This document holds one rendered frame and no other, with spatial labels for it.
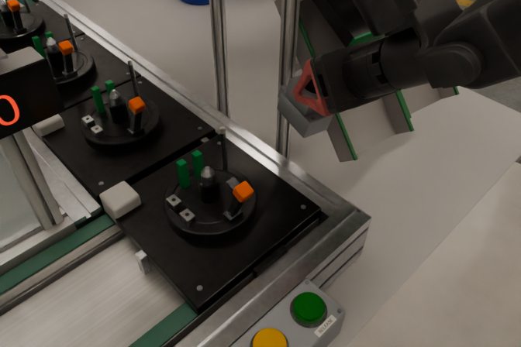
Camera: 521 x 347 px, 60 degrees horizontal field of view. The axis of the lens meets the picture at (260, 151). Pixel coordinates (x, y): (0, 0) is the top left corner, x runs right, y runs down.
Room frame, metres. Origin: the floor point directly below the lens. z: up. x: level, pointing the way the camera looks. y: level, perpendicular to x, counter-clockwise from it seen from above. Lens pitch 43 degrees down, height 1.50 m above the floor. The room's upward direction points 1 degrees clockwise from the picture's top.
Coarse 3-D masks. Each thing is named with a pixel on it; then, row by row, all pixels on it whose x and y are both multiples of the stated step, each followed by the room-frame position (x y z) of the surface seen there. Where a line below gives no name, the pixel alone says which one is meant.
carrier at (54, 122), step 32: (128, 64) 0.69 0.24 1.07; (96, 96) 0.65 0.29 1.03; (160, 96) 0.73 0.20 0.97; (64, 128) 0.63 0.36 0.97; (96, 128) 0.59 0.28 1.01; (128, 128) 0.60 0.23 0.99; (160, 128) 0.63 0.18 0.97; (192, 128) 0.63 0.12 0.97; (64, 160) 0.54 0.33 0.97; (96, 160) 0.54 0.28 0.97; (128, 160) 0.54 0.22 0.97; (160, 160) 0.55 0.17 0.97; (96, 192) 0.47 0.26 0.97
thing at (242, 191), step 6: (228, 180) 0.41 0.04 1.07; (234, 180) 0.41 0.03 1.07; (228, 186) 0.40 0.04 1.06; (234, 186) 0.40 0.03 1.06; (240, 186) 0.39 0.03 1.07; (246, 186) 0.39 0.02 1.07; (234, 192) 0.39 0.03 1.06; (240, 192) 0.38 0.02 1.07; (246, 192) 0.39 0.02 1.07; (252, 192) 0.39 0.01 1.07; (234, 198) 0.40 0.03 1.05; (240, 198) 0.38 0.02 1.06; (246, 198) 0.38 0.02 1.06; (234, 204) 0.40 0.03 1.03; (240, 204) 0.40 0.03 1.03; (228, 210) 0.41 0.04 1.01; (234, 210) 0.40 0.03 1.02
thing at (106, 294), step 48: (48, 240) 0.39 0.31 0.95; (96, 240) 0.40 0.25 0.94; (0, 288) 0.32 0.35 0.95; (48, 288) 0.33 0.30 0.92; (96, 288) 0.34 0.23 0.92; (144, 288) 0.34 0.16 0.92; (240, 288) 0.33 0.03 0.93; (0, 336) 0.26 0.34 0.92; (48, 336) 0.26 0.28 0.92; (96, 336) 0.27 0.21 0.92; (144, 336) 0.25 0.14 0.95
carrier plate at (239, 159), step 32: (256, 160) 0.55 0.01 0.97; (160, 192) 0.47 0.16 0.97; (288, 192) 0.47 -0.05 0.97; (128, 224) 0.41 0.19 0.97; (160, 224) 0.41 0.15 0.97; (256, 224) 0.41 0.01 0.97; (288, 224) 0.41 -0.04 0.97; (160, 256) 0.35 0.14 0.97; (192, 256) 0.35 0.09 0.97; (224, 256) 0.35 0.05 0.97; (256, 256) 0.36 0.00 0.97; (192, 288) 0.31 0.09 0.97; (224, 288) 0.31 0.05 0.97
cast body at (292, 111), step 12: (288, 84) 0.49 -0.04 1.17; (312, 84) 0.47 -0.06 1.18; (288, 96) 0.48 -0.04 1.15; (312, 96) 0.46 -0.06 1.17; (288, 108) 0.48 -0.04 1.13; (300, 108) 0.46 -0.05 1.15; (288, 120) 0.47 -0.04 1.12; (300, 120) 0.46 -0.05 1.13; (312, 120) 0.45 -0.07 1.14; (324, 120) 0.46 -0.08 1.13; (300, 132) 0.45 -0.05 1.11; (312, 132) 0.45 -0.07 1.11
